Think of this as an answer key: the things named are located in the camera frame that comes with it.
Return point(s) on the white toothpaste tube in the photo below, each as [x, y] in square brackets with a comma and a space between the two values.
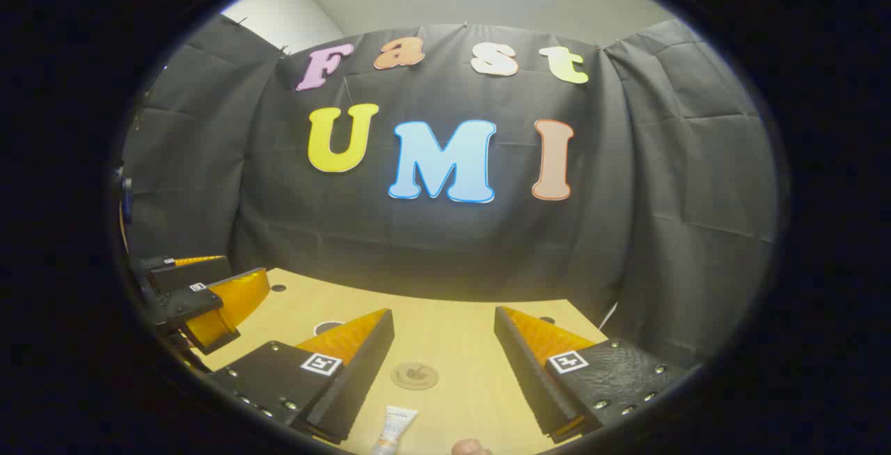
[394, 428]

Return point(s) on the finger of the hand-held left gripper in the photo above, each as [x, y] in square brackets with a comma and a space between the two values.
[188, 275]
[191, 302]

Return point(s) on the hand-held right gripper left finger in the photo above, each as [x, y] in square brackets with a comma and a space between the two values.
[355, 371]

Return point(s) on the metal stand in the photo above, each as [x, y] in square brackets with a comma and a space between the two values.
[125, 197]

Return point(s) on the black backdrop cloth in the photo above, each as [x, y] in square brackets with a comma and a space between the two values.
[431, 246]

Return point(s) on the wooden desktop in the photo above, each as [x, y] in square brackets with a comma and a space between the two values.
[459, 344]

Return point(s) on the round wooden coaster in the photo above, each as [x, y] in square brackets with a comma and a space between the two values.
[415, 376]

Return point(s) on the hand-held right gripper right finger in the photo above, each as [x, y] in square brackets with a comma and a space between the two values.
[532, 378]

